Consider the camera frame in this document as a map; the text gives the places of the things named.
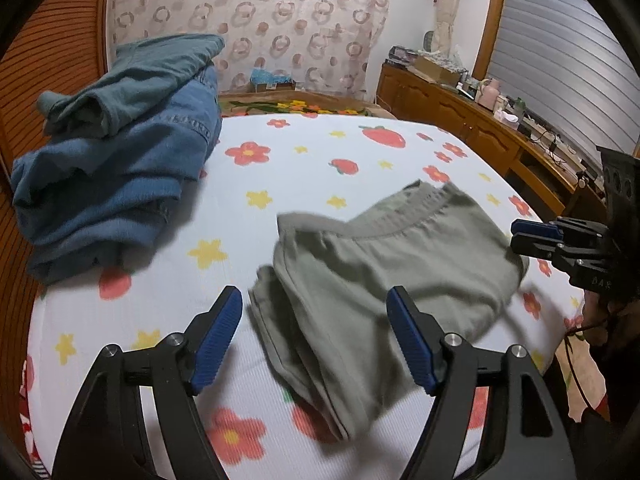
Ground grey pants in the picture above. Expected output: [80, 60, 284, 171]
[250, 181, 528, 440]

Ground floral brown blanket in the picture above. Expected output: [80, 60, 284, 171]
[218, 90, 395, 119]

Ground wooden sideboard cabinet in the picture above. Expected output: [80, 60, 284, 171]
[376, 62, 606, 223]

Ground cardboard box on cabinet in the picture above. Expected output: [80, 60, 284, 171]
[412, 55, 464, 87]

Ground strawberry flower bed sheet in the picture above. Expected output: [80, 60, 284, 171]
[23, 115, 582, 479]

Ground grey window roller shutter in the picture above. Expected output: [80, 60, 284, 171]
[487, 0, 639, 162]

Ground blue denim jeans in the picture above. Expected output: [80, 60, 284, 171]
[11, 66, 221, 285]

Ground circle patterned sheer curtain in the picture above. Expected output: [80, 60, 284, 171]
[107, 0, 390, 100]

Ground teal green folded garment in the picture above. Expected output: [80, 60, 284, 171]
[37, 34, 224, 139]

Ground brown louvered wardrobe door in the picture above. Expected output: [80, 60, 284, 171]
[1, 0, 107, 453]

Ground pink kettle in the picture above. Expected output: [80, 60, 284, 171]
[475, 78, 500, 110]

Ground person's right hand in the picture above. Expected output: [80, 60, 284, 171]
[582, 290, 624, 346]

